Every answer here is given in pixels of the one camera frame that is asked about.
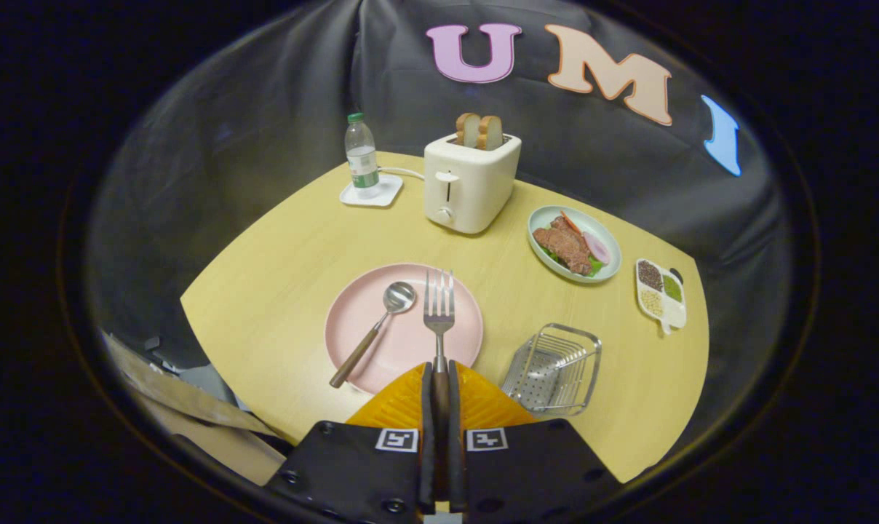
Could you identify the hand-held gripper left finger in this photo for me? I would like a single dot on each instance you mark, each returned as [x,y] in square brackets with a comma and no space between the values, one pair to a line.
[426,437]

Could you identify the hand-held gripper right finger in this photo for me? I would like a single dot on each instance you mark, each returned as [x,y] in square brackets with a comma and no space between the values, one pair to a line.
[456,437]

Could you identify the clear basket with metal rack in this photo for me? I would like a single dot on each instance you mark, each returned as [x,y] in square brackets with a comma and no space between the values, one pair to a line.
[549,371]

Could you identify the pink plate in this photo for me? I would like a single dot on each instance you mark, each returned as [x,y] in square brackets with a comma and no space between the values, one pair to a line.
[363,313]

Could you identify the brown meat slices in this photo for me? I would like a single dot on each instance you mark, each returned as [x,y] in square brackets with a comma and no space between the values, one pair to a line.
[567,247]

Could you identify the brown cardboard box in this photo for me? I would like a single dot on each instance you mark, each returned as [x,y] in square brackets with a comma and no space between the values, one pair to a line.
[192,415]

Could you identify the white square coaster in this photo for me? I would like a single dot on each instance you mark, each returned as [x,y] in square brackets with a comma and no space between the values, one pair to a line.
[390,193]

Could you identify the white toaster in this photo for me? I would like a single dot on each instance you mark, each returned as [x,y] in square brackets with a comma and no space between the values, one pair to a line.
[476,189]

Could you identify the pale green food plate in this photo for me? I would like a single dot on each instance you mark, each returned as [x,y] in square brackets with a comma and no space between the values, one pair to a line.
[608,240]

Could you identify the white divided seasoning dish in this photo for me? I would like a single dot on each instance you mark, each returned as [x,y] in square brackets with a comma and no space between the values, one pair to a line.
[661,295]

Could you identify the clear plastic water bottle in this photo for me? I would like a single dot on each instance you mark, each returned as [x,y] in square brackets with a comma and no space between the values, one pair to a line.
[362,156]

